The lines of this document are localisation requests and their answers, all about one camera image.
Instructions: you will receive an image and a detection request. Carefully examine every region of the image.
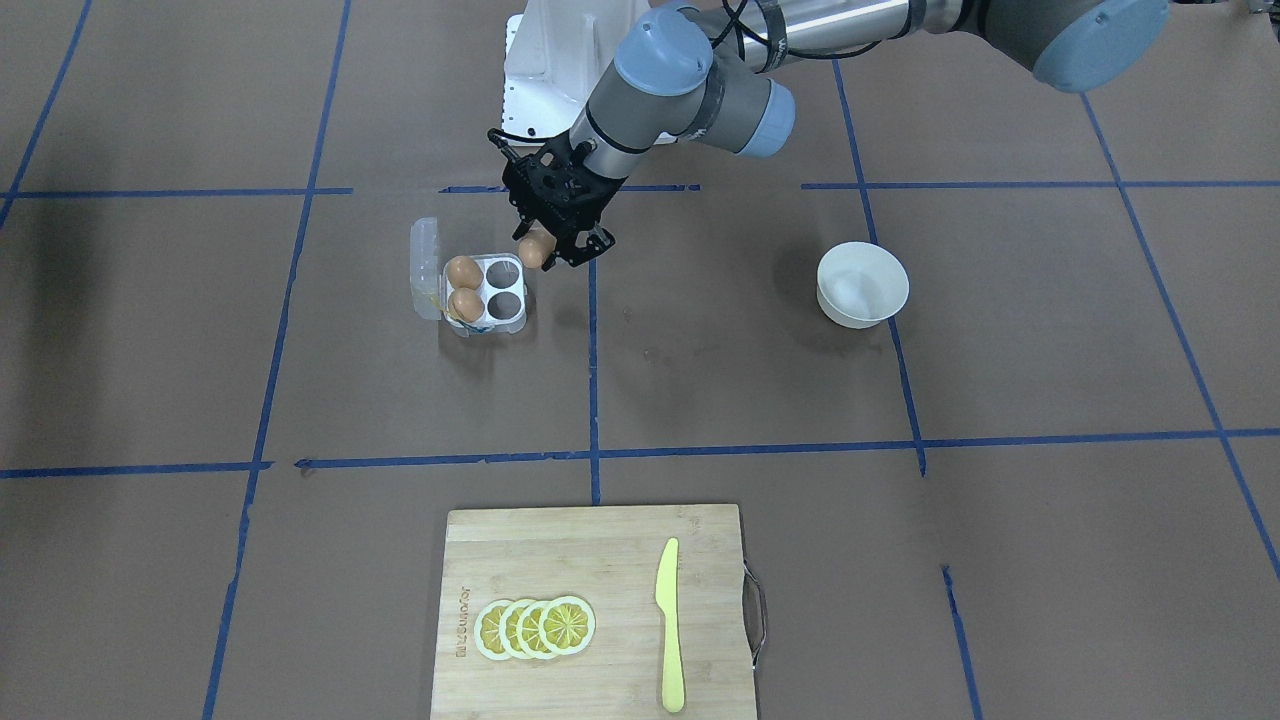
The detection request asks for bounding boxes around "brown egg front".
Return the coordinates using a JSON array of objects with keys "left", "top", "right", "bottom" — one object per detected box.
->
[{"left": 447, "top": 287, "right": 486, "bottom": 325}]

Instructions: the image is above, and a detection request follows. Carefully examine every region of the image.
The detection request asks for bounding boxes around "lemon slice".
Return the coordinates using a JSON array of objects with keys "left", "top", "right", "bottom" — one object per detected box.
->
[
  {"left": 515, "top": 600, "right": 552, "bottom": 660},
  {"left": 498, "top": 598, "right": 534, "bottom": 660},
  {"left": 474, "top": 600, "right": 513, "bottom": 661},
  {"left": 540, "top": 594, "right": 596, "bottom": 657}
]

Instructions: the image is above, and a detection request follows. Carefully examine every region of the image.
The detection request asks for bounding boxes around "brown egg back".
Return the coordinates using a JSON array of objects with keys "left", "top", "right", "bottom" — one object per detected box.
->
[{"left": 445, "top": 255, "right": 485, "bottom": 290}]

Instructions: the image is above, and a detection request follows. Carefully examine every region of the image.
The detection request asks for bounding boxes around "yellow plastic knife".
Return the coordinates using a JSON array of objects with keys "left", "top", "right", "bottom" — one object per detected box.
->
[{"left": 654, "top": 537, "right": 686, "bottom": 714}]

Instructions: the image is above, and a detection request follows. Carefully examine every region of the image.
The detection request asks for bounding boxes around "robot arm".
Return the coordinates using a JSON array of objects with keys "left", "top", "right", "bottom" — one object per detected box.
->
[{"left": 488, "top": 1, "right": 1170, "bottom": 270}]

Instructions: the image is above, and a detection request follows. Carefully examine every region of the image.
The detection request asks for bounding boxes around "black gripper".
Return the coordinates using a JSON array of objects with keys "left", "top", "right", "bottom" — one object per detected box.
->
[{"left": 488, "top": 128, "right": 621, "bottom": 269}]

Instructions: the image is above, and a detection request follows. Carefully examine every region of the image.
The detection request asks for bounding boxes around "bamboo cutting board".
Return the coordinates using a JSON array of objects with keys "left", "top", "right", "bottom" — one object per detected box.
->
[{"left": 430, "top": 503, "right": 759, "bottom": 719}]

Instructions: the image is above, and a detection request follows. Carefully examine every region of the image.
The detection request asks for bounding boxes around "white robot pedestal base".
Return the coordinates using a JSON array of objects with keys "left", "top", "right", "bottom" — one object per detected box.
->
[{"left": 500, "top": 1, "right": 650, "bottom": 147}]

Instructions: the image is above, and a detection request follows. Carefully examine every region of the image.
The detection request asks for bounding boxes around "brown egg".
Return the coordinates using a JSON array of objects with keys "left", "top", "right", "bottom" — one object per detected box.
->
[
  {"left": 445, "top": 255, "right": 485, "bottom": 290},
  {"left": 516, "top": 228, "right": 557, "bottom": 269},
  {"left": 447, "top": 287, "right": 486, "bottom": 325}
]

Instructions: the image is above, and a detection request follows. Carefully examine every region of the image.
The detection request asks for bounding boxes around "white bowl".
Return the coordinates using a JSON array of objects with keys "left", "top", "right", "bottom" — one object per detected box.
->
[{"left": 815, "top": 242, "right": 911, "bottom": 329}]

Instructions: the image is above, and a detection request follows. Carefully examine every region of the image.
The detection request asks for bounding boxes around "clear plastic egg box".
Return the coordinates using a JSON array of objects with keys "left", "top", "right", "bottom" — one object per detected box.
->
[{"left": 408, "top": 217, "right": 529, "bottom": 337}]

